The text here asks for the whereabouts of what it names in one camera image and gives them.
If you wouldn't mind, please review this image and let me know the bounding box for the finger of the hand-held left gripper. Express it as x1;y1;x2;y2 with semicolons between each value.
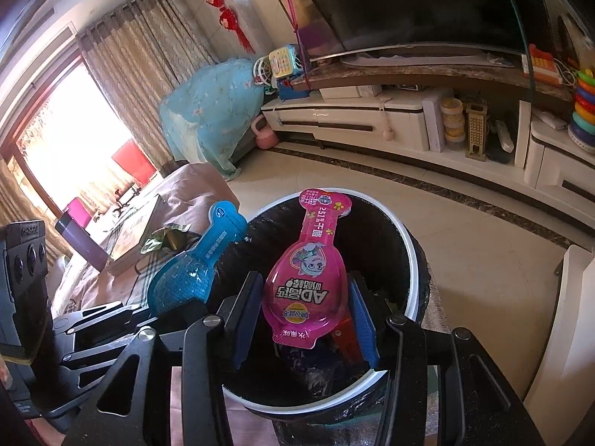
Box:
52;300;208;337
58;332;140;391

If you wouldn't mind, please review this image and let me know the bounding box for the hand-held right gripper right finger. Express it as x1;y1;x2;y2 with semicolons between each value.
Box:
348;272;547;446

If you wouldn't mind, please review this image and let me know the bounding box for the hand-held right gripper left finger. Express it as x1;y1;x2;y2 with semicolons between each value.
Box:
62;270;266;446

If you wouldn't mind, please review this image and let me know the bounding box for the red wrapper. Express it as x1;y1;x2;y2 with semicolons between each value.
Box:
331;318;364;364

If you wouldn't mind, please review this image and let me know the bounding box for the blue spoon-shaped packet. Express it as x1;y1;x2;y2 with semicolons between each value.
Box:
148;201;249;317

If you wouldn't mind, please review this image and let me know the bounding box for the pink spoon-shaped packet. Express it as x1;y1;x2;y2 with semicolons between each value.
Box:
260;188;351;349

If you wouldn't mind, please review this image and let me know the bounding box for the white-rimmed trash bin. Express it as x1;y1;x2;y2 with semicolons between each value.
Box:
218;190;431;446

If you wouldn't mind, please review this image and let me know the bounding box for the person's left forearm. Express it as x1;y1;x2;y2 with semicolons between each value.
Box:
25;417;70;446

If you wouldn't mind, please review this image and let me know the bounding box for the checked cloth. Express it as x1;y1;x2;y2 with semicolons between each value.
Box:
132;251;187;310

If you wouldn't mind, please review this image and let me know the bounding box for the patterned beige curtain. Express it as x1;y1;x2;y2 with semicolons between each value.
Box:
77;0;219;172
0;158;61;261

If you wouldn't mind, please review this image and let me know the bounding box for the magenta container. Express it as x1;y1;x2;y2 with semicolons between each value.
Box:
62;197;91;224

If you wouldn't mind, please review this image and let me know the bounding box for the green wrapper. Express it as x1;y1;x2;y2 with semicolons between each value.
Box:
142;224;191;255

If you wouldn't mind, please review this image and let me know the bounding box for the pink kettlebell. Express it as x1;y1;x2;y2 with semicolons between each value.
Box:
251;116;280;150

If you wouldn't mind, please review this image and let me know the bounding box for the white furniture piece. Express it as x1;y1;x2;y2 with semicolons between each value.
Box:
523;244;595;421

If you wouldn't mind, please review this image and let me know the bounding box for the teal floral cloth cover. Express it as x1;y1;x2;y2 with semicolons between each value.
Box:
159;58;266;182

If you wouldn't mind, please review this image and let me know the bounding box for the white television stand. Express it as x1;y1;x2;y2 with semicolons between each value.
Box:
260;53;595;205

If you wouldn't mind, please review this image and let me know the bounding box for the yellow slotted toy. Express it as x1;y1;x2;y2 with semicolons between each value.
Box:
465;103;488;162

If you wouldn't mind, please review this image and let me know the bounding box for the blue toy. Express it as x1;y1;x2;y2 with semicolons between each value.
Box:
278;77;310;100

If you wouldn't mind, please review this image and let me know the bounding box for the white toy fan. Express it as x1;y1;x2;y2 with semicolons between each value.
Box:
253;55;275;89

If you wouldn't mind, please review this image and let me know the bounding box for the toy phone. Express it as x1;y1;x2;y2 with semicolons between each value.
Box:
270;44;300;80

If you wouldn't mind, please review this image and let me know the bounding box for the pink stick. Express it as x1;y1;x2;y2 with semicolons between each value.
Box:
276;0;312;91

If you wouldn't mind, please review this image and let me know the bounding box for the orange toy cash register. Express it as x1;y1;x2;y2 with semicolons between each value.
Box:
527;44;561;87

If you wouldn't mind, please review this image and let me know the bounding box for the large black television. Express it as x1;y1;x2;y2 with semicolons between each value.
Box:
258;0;556;63

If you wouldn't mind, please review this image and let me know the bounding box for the green stick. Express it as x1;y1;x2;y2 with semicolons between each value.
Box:
495;0;537;91

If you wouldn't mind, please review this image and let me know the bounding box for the ring stacking toy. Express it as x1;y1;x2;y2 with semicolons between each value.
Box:
567;69;595;154

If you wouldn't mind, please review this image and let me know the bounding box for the red hanging ornament string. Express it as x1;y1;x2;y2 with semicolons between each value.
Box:
183;0;255;54

